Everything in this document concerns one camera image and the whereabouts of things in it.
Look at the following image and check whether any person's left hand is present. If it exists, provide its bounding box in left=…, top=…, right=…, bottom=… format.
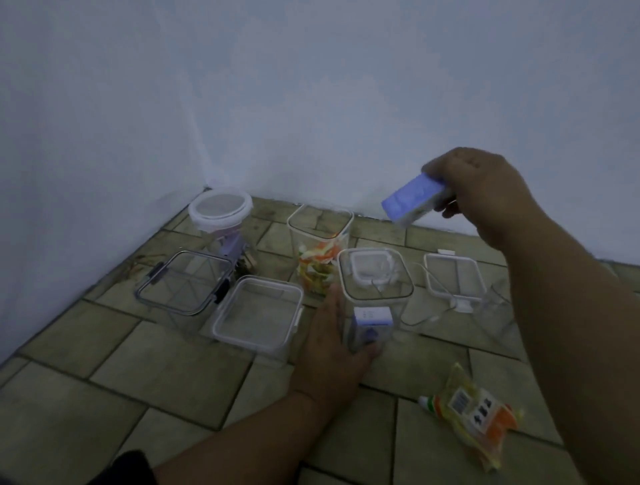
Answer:
left=289, top=285, right=383, bottom=426

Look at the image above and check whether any person's right hand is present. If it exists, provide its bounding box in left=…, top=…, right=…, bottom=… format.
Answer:
left=421, top=145, right=547, bottom=252

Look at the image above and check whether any low square clear container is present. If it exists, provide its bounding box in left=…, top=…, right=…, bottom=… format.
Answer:
left=212, top=279, right=303, bottom=368

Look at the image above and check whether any rectangular white-rimmed lid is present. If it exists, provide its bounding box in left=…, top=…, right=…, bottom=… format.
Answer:
left=423, top=249, right=487, bottom=314

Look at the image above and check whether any large tall clear container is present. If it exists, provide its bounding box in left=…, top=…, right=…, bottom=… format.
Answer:
left=337, top=247, right=416, bottom=356

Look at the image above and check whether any heap of colorful snack packets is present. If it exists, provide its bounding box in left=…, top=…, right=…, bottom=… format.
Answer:
left=295, top=239, right=341, bottom=298

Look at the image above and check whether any small square white-rimmed lid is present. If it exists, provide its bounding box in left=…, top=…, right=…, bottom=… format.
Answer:
left=349, top=249, right=393, bottom=286

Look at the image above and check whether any square clear plastic container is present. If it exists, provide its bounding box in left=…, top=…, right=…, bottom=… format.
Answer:
left=469, top=282, right=526, bottom=350

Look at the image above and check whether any wide clear plastic container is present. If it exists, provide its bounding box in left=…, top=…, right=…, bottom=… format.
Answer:
left=137, top=252, right=233, bottom=340

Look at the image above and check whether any tall clear jar with snacks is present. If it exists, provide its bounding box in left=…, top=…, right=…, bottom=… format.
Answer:
left=286, top=203, right=355, bottom=300

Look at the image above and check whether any orange yellow snack packet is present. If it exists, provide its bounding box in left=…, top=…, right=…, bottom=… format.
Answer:
left=419, top=362, right=525, bottom=473

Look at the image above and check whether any purple binder clip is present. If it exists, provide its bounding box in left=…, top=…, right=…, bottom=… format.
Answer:
left=219, top=233, right=246, bottom=258

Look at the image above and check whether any person's left forearm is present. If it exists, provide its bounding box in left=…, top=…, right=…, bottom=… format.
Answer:
left=152, top=389, right=341, bottom=485

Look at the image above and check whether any person's right forearm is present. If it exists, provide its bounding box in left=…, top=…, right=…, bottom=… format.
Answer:
left=495, top=212, right=640, bottom=485

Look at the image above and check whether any person's black clothing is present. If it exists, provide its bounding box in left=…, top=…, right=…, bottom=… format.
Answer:
left=92, top=449, right=157, bottom=485

